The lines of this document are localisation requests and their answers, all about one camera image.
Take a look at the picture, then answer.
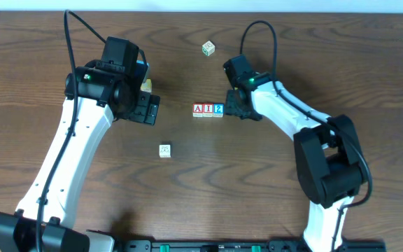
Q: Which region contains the blue number 2 block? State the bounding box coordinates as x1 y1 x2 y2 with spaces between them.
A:
213 104 224 118

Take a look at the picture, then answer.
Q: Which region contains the red letter I block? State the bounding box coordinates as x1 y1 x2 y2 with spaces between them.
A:
203 104 213 117

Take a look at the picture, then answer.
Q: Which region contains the red letter A block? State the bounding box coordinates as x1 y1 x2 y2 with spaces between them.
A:
192 104 204 117

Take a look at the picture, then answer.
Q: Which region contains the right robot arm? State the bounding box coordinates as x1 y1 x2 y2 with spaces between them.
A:
223 55 372 251

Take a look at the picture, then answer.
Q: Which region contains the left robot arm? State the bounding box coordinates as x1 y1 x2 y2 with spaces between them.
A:
0 37 160 251

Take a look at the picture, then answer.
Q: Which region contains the yellow block left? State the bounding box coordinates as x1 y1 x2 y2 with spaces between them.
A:
141 79 152 93

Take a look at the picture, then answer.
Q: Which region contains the green sided wooden block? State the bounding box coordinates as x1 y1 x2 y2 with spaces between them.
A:
202 41 215 56

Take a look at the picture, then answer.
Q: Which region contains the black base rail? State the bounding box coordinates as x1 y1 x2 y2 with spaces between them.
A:
117 239 387 252

